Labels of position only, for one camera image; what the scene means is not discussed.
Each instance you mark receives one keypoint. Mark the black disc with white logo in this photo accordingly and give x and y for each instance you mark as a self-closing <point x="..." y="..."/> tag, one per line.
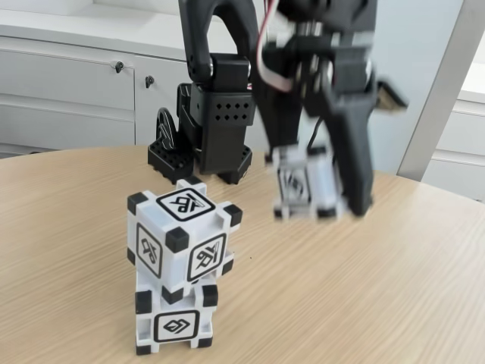
<point x="165" y="132"/>

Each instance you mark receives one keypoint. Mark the white low cabinet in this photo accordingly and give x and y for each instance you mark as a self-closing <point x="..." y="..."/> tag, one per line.
<point x="466" y="151"/>

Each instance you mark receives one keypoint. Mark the grey window frame post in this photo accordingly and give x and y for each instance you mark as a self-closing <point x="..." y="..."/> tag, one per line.
<point x="435" y="95"/>

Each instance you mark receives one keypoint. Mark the black cabinet key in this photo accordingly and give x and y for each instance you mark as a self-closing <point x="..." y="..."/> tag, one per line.
<point x="119" y="67"/>
<point x="149" y="82"/>

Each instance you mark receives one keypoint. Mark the white cube, stacked-diamonds symbol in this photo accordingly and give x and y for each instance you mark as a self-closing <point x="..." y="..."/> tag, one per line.
<point x="176" y="328"/>

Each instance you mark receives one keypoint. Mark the white cube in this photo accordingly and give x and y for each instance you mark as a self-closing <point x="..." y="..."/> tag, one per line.
<point x="151" y="220"/>
<point x="299" y="186"/>
<point x="176" y="328"/>

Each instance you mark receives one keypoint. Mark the gripper camera on black mount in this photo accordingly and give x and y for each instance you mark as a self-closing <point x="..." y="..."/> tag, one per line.
<point x="390" y="98"/>

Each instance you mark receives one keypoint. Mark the white cabinet with drawers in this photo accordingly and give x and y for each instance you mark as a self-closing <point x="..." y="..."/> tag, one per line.
<point x="57" y="95"/>

